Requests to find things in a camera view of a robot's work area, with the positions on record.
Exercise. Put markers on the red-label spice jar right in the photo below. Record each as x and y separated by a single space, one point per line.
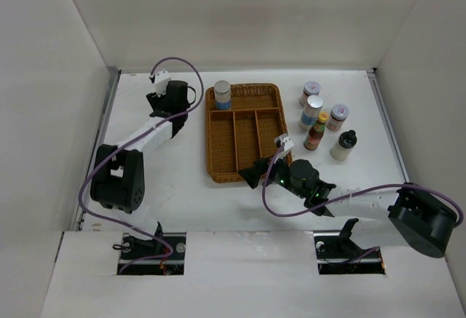
338 116

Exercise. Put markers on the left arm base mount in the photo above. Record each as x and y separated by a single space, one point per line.
139 257

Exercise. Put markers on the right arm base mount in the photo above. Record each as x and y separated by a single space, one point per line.
337 254

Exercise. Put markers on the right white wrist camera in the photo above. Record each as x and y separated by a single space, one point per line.
284 143

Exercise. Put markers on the yellow-cap hot sauce bottle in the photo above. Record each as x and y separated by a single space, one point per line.
316 132

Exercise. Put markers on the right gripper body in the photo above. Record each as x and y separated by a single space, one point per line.
280 174

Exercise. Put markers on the red-label spice jar back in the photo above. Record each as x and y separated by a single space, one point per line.
310 88

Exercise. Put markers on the white-lid blue-label shaker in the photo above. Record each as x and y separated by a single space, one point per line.
311 111

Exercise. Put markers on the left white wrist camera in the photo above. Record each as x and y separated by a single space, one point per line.
160 80

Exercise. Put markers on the red-label spice jar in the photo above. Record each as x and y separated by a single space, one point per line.
310 88
338 116

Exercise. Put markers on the silver-lid spice jar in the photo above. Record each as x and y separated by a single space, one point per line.
222 94

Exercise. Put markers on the black-cap white bottle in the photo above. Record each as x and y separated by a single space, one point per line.
344 145

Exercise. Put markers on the brown wicker divided tray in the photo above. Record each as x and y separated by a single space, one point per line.
245 133

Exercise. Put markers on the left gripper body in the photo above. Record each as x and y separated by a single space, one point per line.
158 102

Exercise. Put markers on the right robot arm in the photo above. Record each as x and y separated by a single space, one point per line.
388 215

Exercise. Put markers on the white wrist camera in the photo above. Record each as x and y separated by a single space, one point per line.
284 143
160 80

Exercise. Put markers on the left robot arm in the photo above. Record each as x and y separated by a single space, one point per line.
115 188

